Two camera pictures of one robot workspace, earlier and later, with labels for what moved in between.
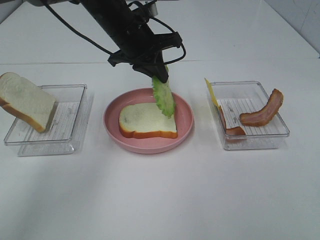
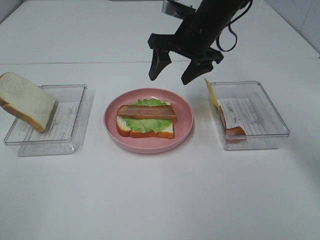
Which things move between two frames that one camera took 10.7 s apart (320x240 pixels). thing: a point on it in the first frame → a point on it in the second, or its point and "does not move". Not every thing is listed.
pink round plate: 182,112 does not move
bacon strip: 264,116 → 145,112
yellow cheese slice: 212,92 does not move
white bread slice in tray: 23,98 does not move
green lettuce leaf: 164,94 → 145,125
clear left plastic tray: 68,126 does not move
